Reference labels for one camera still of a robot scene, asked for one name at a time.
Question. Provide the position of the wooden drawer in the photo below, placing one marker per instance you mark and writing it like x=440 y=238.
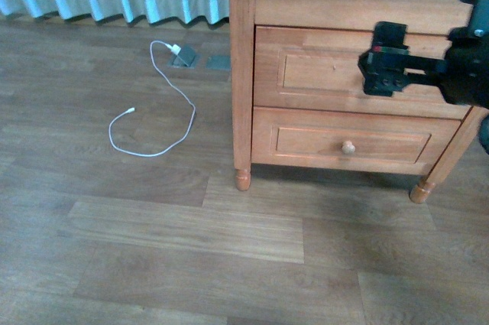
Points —
x=349 y=141
x=304 y=68

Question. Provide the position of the wooden bottom drawer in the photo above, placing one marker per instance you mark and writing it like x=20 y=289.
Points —
x=349 y=141

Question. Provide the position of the white plug adapter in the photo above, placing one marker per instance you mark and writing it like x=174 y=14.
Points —
x=175 y=49

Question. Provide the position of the open metal floor socket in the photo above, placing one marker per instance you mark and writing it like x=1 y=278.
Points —
x=187 y=58

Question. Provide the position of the wooden nightstand cabinet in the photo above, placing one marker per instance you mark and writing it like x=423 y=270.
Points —
x=427 y=21

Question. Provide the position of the wooden top drawer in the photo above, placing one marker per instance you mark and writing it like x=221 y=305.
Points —
x=304 y=68

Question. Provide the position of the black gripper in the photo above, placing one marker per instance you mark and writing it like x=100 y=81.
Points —
x=388 y=66

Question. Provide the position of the closed metal floor socket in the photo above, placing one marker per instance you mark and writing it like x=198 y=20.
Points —
x=219 y=62

